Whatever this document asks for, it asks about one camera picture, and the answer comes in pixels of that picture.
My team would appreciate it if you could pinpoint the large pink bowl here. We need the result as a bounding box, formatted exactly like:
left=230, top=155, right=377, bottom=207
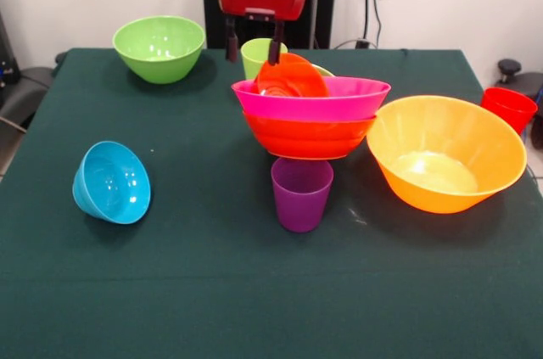
left=231, top=76, right=392, bottom=123

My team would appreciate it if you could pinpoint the red cup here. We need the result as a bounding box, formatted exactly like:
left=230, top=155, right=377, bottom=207
left=479, top=87, right=540, bottom=137

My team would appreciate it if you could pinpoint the grey pedestal leg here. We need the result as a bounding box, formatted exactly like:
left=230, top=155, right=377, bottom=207
left=494, top=58, right=543, bottom=116
left=0, top=65, right=59, bottom=131

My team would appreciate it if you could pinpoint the small blue bowl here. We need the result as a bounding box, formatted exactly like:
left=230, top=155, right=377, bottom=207
left=71, top=140, right=152, bottom=226

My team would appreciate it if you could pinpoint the small red-orange bowl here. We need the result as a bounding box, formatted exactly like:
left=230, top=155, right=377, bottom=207
left=250, top=52, right=330, bottom=98

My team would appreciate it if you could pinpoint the large red-orange bowl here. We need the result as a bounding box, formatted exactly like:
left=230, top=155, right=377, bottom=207
left=241, top=110, right=378, bottom=161

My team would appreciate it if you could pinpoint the large orange bowl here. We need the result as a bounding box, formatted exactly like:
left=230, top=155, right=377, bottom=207
left=366, top=95, right=528, bottom=215

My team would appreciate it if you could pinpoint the green cup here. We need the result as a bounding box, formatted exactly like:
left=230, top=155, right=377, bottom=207
left=240, top=37, right=277, bottom=81

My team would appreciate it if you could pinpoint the black equipment box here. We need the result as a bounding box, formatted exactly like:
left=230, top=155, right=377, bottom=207
left=0, top=10, right=21, bottom=88

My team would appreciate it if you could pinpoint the dark green tablecloth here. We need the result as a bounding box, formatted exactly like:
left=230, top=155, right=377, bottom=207
left=0, top=48, right=543, bottom=359

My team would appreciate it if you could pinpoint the purple cup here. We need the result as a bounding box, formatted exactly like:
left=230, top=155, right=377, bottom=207
left=271, top=156, right=336, bottom=233

